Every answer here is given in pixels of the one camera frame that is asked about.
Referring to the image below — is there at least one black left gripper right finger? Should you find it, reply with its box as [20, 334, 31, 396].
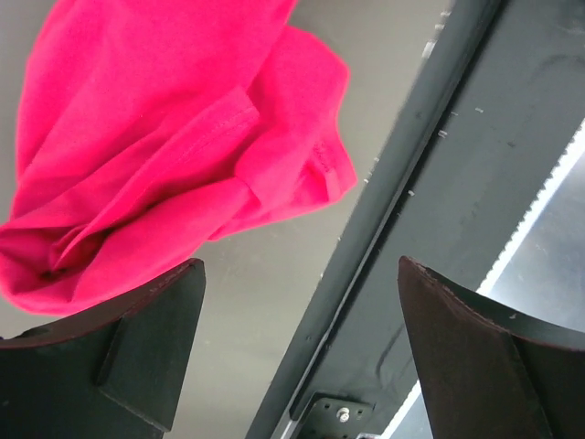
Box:
[398, 256, 584, 438]

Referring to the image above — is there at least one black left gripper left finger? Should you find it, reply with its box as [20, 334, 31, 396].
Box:
[1, 259, 206, 438]

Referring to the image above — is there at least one magenta t shirt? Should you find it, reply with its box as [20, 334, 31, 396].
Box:
[1, 1, 356, 316]

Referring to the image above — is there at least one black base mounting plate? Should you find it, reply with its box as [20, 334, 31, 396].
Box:
[248, 1, 584, 438]

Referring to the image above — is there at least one grey slotted cable duct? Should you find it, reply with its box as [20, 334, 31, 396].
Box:
[378, 121, 585, 439]

